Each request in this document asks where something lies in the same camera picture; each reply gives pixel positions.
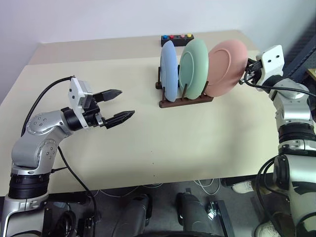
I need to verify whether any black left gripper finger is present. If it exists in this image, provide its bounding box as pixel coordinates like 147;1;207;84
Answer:
93;89;123;102
104;110;136;130

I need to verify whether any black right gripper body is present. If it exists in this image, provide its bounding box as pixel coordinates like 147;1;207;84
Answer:
243;60;264;85

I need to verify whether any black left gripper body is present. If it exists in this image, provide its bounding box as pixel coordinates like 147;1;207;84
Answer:
82;93;110;129

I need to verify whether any pink plate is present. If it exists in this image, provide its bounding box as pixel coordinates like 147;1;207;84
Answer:
204;39;248;98

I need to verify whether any green plate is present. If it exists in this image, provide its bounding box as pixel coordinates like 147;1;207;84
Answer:
178;39;209;100

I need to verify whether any blue plate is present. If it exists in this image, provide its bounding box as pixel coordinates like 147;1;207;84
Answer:
159;40;179;103

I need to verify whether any dark wooden dish rack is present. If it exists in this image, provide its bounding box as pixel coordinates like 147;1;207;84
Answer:
155;65;214;109

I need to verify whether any dark metal shelf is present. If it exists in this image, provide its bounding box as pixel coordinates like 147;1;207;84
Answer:
283;24;316;79

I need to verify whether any black button box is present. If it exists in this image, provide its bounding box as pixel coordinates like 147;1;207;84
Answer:
160;34;195;48

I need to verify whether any dark rounded robot leg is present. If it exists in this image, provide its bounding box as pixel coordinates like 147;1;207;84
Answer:
174;192;211;237
115;193;153;237

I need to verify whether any white shoe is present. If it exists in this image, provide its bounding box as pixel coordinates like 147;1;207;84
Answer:
255;220;280;237
231;181;254;195

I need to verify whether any black device under table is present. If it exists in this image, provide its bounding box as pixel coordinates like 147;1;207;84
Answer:
76;214;100;234

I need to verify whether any black metal stand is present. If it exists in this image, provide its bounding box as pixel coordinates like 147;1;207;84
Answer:
206;200;235;237

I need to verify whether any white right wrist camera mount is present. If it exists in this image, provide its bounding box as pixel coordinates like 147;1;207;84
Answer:
255;44;284;83

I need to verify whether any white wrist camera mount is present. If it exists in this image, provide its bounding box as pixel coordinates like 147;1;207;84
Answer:
255;44;284;83
68;77;94;116

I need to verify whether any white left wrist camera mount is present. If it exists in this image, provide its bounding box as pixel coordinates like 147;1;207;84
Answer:
68;77;94;116

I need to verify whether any white floor cable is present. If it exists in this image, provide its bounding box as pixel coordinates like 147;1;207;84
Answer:
98;183;164;197
192;178;221;196

